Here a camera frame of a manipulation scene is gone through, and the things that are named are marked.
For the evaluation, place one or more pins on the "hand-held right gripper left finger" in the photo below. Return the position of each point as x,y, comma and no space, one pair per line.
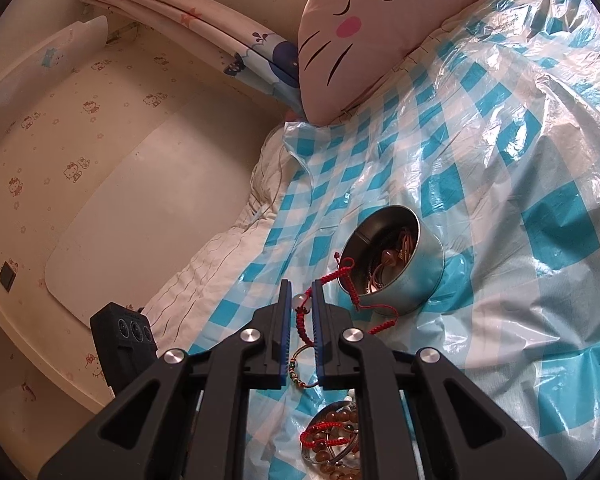
283,350

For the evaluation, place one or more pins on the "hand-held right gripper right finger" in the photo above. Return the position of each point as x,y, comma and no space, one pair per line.
318,350

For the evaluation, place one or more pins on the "round metal tin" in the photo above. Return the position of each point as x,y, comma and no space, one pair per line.
420,270

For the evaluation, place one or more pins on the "white quilt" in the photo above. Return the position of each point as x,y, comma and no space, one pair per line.
220,260

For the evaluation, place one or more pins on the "silver bangle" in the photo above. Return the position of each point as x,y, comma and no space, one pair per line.
314,466

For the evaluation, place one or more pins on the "rose gold bangle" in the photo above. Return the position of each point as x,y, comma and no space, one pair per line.
402,247

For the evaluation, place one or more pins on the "blue checkered plastic sheet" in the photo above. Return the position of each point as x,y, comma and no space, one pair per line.
480,185

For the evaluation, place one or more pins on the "pink cat face pillow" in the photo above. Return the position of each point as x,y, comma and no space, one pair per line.
380,35

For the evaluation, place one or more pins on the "blue cartoon print curtain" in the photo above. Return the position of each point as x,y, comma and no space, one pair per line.
180,10

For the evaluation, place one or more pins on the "black wall switch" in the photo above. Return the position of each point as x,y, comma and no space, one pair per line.
7,276

